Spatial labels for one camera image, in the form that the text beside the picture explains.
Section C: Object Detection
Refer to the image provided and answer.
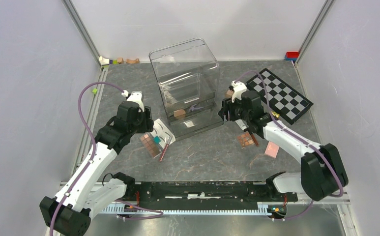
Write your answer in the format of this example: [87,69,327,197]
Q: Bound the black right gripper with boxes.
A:
[218,94,251,122]

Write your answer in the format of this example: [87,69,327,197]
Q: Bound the purple eyelash curler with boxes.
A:
[187,104,204,113]

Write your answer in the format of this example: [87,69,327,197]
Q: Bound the brown eyeshadow palette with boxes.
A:
[140,134,161,158]

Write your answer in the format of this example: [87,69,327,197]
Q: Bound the round peach powder puff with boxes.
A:
[173,109,186,119]

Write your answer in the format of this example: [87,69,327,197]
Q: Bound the clear acrylic drawer organizer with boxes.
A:
[148,38,224,140]

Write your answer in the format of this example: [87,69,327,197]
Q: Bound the orange blush palette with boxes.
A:
[236,132,255,148]

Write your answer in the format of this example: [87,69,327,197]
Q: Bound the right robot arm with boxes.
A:
[218,90,349,201]

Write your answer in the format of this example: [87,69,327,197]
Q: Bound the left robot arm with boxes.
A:
[39,101,154,236]

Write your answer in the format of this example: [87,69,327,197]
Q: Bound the white cosmetic tube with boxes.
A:
[235,119,247,130]

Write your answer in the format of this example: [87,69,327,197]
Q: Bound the wooden cube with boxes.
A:
[225,90,234,98]

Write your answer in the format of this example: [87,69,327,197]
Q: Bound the eyebrow stencil card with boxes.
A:
[150,119,176,148]

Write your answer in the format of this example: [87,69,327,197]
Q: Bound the teal cube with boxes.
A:
[153,136,161,144]

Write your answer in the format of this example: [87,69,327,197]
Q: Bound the red lip gloss tube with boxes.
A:
[159,136,172,162]

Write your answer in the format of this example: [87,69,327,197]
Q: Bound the yellow owl card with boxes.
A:
[272,112,280,118]

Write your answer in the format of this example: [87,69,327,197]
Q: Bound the black white checkerboard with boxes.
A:
[260,68,314,125]

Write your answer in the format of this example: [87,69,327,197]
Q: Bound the pink compact case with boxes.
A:
[264,142,280,159]

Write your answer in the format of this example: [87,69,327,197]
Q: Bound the small wooden toy blocks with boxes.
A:
[98,56,140,66]

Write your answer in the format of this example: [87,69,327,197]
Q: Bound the red blue blocks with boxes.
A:
[284,52,299,61]

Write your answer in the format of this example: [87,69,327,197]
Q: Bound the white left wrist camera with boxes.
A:
[121,90,145,111]

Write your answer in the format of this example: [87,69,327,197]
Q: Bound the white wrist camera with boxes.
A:
[229,81,247,103]
[121,90,145,111]

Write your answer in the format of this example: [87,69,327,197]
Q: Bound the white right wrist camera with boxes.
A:
[229,81,247,103]

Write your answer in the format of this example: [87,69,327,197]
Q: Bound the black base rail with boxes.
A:
[121,181,298,210]

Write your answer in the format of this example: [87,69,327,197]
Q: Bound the aluminium frame rail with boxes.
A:
[62,0,101,66]

